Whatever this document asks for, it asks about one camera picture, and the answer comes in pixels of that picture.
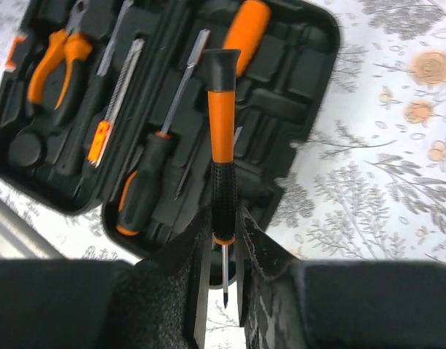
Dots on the dark green tool case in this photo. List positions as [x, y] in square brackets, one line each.
[277, 100]

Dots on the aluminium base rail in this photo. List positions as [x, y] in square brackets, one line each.
[18, 240]

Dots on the large black orange screwdriver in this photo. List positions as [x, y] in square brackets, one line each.
[142, 189]

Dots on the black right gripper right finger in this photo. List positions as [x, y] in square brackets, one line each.
[286, 302]

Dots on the floral table mat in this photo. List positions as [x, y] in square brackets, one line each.
[369, 182]

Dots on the orange handled long screwdriver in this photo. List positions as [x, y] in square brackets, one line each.
[246, 31]

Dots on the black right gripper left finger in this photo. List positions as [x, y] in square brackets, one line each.
[159, 302]

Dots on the orange utility knife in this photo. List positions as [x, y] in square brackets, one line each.
[104, 128]

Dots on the small precision screwdriver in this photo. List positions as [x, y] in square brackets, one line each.
[220, 67]

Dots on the steel claw hammer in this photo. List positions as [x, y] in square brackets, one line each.
[72, 156]

